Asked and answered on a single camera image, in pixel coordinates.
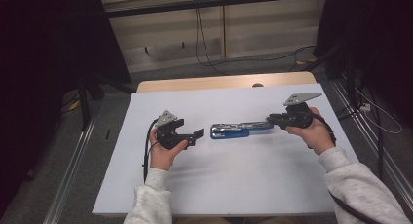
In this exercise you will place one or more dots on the person's right hand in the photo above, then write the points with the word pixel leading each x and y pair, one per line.
pixel 316 136

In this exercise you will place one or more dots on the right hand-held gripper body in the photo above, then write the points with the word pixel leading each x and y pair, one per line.
pixel 297 118

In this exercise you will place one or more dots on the person's left hand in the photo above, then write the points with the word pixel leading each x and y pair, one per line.
pixel 164 157

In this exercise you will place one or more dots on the white table cover sheet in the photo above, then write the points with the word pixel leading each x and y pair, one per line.
pixel 227 178

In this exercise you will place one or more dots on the black curtain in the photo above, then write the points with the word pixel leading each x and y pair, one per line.
pixel 373 39
pixel 39 71

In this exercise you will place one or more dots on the beige wall cabinet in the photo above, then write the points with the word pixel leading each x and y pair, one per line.
pixel 259 32

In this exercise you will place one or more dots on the light wooden table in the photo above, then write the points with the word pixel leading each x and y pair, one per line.
pixel 211 82

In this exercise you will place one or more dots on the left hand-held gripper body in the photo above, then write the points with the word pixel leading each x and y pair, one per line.
pixel 168 134

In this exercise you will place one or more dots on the black tripod stand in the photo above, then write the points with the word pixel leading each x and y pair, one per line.
pixel 349 78
pixel 85 100

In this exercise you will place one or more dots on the small black floor object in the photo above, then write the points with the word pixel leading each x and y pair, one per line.
pixel 107 133

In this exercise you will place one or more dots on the yellow floor tape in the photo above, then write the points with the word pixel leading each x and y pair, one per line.
pixel 73 104
pixel 307 61

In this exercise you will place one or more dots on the blue stapler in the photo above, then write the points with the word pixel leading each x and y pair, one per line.
pixel 230 131

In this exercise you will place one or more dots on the dark round table grommet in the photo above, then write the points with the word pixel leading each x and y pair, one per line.
pixel 258 85

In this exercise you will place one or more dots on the white power adapter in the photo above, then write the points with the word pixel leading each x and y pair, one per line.
pixel 365 107

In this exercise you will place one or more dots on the aluminium floor rail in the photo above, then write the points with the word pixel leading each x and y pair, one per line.
pixel 373 146
pixel 69 172

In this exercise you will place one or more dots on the black horizontal bar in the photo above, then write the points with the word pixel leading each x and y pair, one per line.
pixel 211 4

